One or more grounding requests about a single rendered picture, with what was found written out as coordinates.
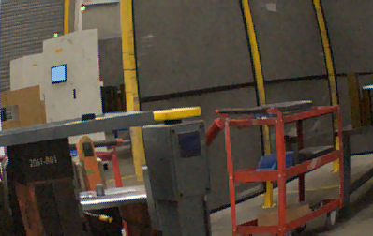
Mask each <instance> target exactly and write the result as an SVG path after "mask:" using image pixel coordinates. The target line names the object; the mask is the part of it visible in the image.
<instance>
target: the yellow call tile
mask: <svg viewBox="0 0 373 236"><path fill-rule="evenodd" d="M153 113H154V120H155V121H161V120H163V122H165V125H173V124H180V123H182V118H186V117H192V116H198V115H201V111H200V108H183V109H172V110H165V111H153Z"/></svg>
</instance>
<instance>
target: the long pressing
mask: <svg viewBox="0 0 373 236"><path fill-rule="evenodd" d="M131 192H133V193H131ZM122 193H125V194H122ZM128 193H129V194H128ZM114 194H116V195H114ZM118 194H121V195H118ZM105 195H106V196H102V197H101V196H97V193H96V191H88V192H81V193H79V196H80V199H81V204H82V210H83V211H84V210H86V211H88V210H95V209H102V208H104V209H106V208H110V207H112V208H113V207H116V206H119V207H121V206H125V205H127V206H129V205H132V204H141V203H145V202H147V198H146V195H145V187H144V184H137V185H133V186H125V187H120V188H117V187H115V188H111V189H108V188H107V189H105ZM110 195H112V196H110ZM84 198H85V199H84ZM88 198H89V199H88Z"/></svg>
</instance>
